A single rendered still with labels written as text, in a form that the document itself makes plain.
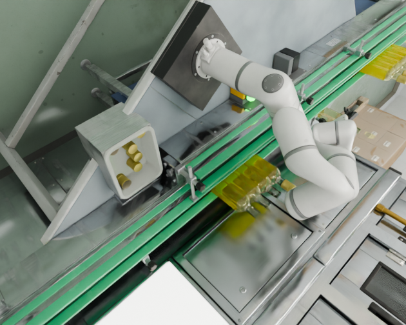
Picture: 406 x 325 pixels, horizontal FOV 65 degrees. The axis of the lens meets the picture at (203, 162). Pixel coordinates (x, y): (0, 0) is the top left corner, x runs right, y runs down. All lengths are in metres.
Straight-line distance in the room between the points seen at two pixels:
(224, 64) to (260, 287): 0.73
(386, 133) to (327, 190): 4.64
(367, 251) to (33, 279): 1.12
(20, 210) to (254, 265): 1.01
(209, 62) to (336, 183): 0.51
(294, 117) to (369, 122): 4.69
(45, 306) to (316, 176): 0.82
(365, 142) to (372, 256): 3.87
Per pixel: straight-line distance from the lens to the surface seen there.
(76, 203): 1.11
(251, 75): 0.92
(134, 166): 1.06
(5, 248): 1.51
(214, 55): 1.01
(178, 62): 0.99
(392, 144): 5.26
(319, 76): 1.56
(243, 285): 1.16
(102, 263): 1.08
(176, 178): 1.12
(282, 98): 0.88
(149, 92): 1.04
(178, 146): 1.15
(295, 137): 0.81
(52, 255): 1.13
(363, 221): 1.39
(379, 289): 1.31
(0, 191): 1.72
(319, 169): 0.78
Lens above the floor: 1.50
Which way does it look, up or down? 31 degrees down
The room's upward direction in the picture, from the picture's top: 126 degrees clockwise
